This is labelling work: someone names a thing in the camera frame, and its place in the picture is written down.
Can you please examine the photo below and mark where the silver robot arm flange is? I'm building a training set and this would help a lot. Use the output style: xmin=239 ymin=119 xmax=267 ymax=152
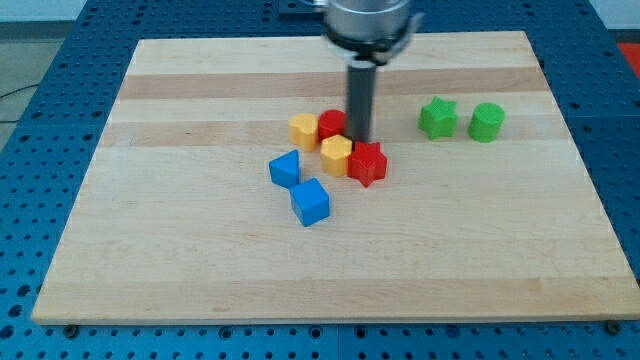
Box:
xmin=310 ymin=0 xmax=424 ymax=68

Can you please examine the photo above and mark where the blue cube block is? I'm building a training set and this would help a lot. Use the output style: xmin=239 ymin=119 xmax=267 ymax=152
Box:
xmin=289 ymin=178 xmax=331 ymax=227

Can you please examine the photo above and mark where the yellow hexagon block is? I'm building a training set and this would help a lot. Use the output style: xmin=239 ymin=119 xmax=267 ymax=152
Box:
xmin=320 ymin=135 xmax=352 ymax=177

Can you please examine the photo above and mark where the red star block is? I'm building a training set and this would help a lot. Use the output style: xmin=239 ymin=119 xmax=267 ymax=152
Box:
xmin=347 ymin=142 xmax=388 ymax=188

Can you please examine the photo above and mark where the green star block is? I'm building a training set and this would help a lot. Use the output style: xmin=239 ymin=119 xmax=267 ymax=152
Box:
xmin=418 ymin=96 xmax=458 ymax=140

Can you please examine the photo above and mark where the blue triangle block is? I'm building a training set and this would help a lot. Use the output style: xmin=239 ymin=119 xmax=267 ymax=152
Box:
xmin=269 ymin=150 xmax=301 ymax=189

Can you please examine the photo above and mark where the yellow heart block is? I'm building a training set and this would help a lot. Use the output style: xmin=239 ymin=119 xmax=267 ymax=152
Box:
xmin=288 ymin=113 xmax=319 ymax=152

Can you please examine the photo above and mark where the red cylinder block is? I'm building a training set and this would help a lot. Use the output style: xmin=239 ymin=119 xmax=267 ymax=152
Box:
xmin=318 ymin=109 xmax=346 ymax=140

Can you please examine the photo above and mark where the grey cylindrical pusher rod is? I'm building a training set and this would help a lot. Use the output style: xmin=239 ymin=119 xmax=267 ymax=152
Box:
xmin=345 ymin=61 xmax=377 ymax=142

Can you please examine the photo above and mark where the wooden board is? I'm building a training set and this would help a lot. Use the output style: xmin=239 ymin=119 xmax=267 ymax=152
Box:
xmin=32 ymin=31 xmax=639 ymax=325

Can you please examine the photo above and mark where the green cylinder block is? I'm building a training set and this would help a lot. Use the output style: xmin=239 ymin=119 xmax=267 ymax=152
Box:
xmin=468 ymin=102 xmax=506 ymax=143

